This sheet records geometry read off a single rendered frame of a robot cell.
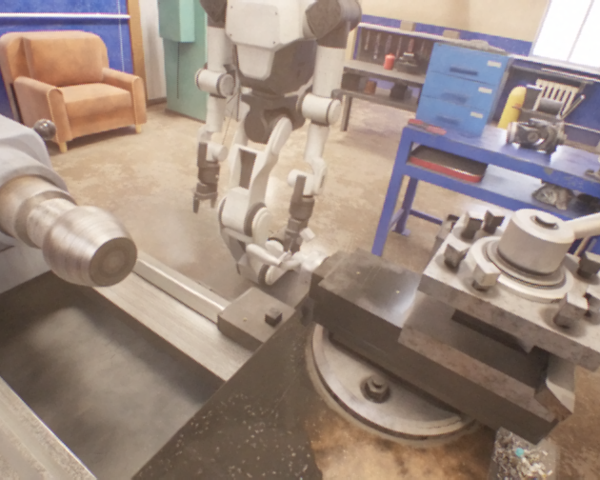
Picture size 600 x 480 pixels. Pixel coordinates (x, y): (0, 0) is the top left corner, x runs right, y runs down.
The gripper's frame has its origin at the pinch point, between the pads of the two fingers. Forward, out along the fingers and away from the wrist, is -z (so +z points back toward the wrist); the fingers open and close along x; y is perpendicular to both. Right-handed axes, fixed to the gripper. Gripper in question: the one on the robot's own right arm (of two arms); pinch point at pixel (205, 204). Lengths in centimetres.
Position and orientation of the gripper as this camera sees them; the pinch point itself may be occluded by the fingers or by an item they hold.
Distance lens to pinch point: 162.8
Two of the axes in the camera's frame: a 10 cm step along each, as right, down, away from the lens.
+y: 8.7, 3.5, -3.6
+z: 2.1, -9.0, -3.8
